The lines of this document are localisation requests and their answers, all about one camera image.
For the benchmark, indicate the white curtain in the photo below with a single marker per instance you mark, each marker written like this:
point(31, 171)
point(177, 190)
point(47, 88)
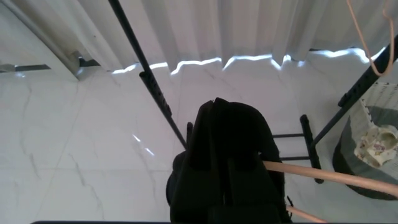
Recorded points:
point(217, 28)

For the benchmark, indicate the white laundry basket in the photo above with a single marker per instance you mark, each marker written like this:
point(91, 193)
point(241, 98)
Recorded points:
point(382, 93)

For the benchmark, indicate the black clothes rack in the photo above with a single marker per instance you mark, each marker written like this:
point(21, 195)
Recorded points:
point(149, 77)

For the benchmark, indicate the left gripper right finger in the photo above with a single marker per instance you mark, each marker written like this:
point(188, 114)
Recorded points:
point(245, 193)

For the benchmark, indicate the cream printed garment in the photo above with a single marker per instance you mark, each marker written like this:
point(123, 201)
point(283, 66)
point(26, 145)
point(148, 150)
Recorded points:
point(376, 146)

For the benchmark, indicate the black garment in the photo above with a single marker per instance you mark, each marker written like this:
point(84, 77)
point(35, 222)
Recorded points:
point(259, 127)

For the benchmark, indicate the pink clothes hanger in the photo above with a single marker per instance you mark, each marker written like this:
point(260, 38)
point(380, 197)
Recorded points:
point(326, 175)
point(393, 46)

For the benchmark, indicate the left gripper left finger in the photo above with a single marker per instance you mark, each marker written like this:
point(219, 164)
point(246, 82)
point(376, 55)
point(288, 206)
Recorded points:
point(199, 174)

